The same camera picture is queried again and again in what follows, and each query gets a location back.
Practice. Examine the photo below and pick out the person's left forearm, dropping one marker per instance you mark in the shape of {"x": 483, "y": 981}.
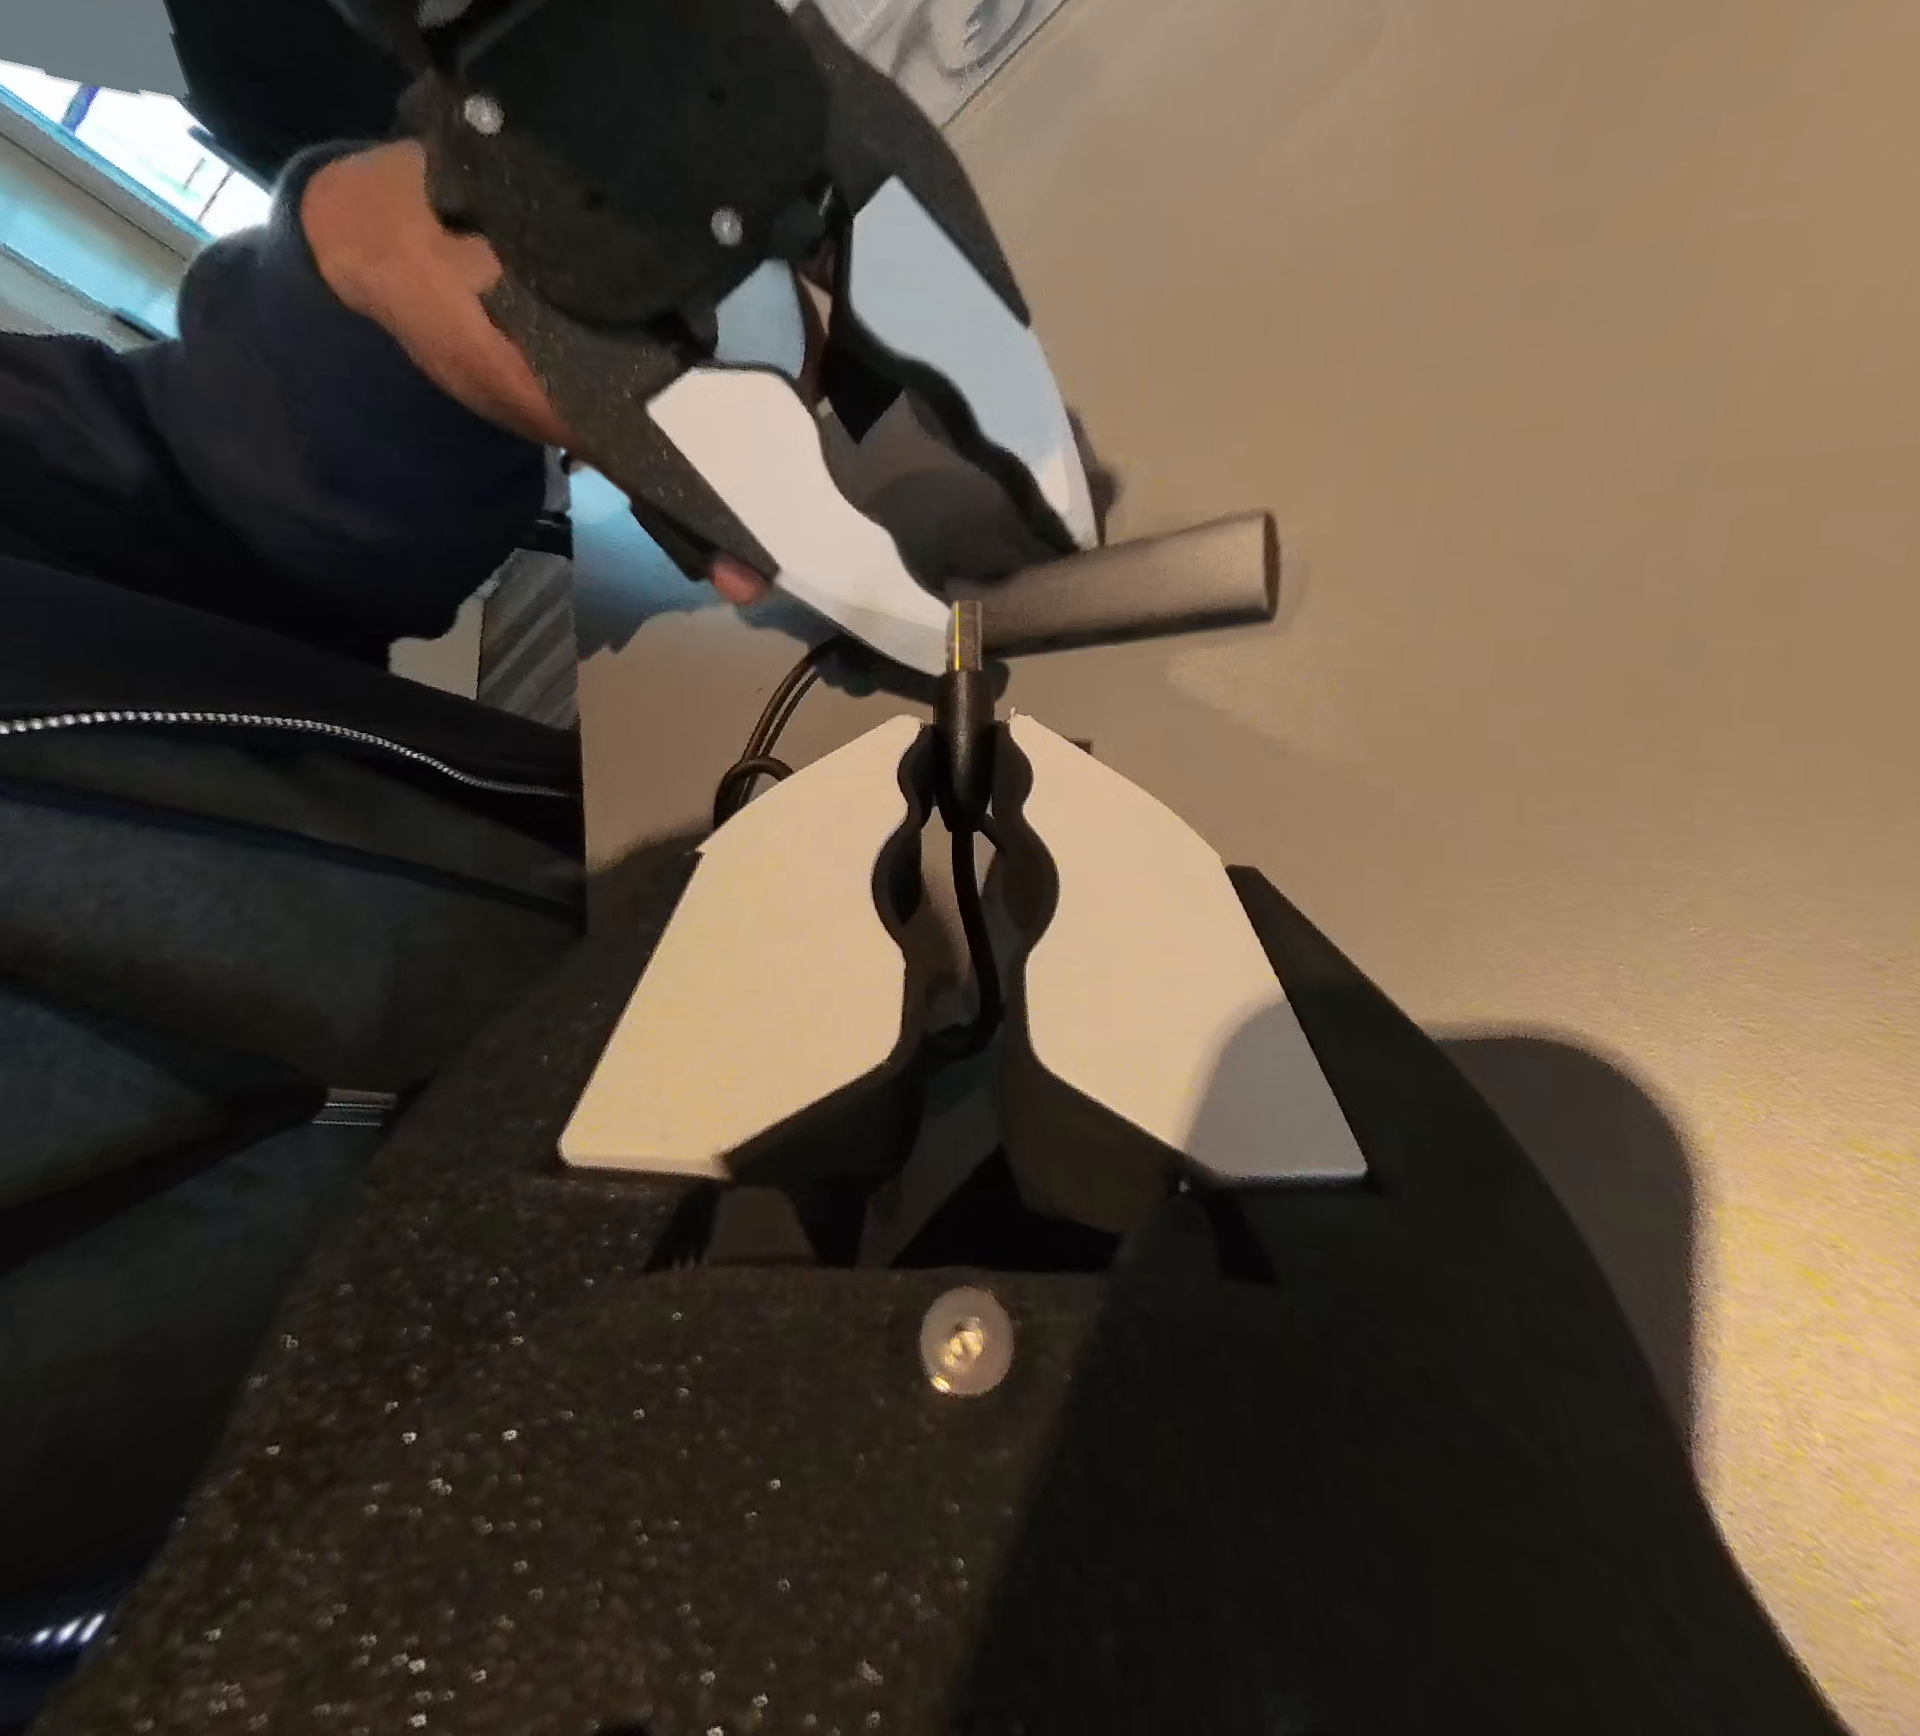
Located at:
{"x": 240, "y": 446}

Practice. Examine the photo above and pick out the person's left hand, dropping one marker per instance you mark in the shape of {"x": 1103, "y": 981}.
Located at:
{"x": 421, "y": 296}

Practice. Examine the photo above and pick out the person's torso in dark jacket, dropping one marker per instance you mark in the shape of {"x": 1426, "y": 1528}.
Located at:
{"x": 211, "y": 956}

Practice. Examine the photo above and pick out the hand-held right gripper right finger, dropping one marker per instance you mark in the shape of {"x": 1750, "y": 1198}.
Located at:
{"x": 1187, "y": 986}

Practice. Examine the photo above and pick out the grey usb hub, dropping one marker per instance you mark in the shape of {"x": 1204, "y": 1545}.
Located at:
{"x": 1156, "y": 583}

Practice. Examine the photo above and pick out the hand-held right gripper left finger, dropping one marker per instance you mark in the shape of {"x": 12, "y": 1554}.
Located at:
{"x": 751, "y": 986}

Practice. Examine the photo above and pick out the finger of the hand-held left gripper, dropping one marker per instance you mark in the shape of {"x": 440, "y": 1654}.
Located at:
{"x": 960, "y": 312}
{"x": 796, "y": 507}

